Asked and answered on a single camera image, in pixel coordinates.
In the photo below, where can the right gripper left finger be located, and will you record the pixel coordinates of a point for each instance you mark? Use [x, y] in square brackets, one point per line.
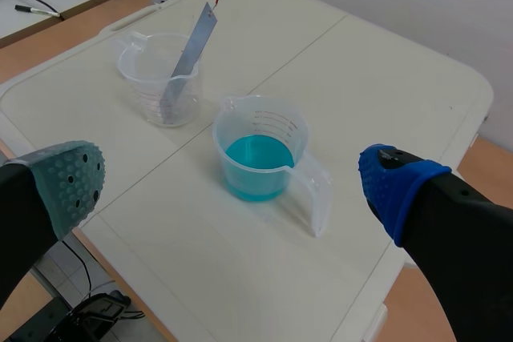
[48, 198]

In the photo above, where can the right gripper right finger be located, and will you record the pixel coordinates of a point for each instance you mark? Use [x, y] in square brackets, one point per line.
[441, 214]

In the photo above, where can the empty clear plastic beaker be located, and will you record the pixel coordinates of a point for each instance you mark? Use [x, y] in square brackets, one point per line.
[152, 77]

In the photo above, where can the clear beaker with blue liquid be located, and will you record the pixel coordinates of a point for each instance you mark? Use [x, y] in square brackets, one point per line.
[264, 158]

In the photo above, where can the black device under table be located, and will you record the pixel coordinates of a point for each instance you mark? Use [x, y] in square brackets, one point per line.
[80, 316]

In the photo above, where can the black marker pen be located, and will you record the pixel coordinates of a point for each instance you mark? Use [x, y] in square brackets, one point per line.
[38, 10]

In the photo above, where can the wooden desk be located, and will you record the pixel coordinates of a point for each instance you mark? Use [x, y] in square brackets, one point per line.
[60, 1]

